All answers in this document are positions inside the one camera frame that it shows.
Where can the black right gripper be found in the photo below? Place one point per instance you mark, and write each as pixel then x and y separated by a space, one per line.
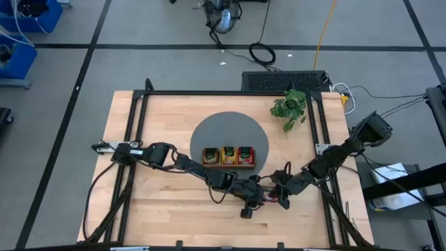
pixel 282 184

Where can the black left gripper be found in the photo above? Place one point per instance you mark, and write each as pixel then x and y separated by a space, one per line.
pixel 251 193

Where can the wooden tea box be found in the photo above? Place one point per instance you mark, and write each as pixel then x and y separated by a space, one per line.
pixel 228 166

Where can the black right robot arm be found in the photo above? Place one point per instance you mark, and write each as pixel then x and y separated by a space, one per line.
pixel 334 153

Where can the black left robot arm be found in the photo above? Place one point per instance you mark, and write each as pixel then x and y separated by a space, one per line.
pixel 188 167

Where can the grey round mat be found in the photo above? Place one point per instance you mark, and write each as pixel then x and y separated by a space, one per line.
pixel 226 129

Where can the green plant in white pot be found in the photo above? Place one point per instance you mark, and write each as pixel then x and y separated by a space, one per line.
pixel 289 106

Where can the black computer case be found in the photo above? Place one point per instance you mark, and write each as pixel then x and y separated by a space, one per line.
pixel 278 82

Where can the white printed box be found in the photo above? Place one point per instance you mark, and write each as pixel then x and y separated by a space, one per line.
pixel 386 172

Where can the black side cart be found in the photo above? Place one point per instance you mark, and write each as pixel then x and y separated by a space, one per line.
pixel 411 181

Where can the black floor fan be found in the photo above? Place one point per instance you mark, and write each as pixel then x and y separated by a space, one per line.
pixel 223 17

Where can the blue storage bin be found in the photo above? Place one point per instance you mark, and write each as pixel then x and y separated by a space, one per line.
pixel 24 62
pixel 48 19

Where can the black aluminium table frame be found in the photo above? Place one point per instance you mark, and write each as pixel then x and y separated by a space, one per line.
pixel 226 92

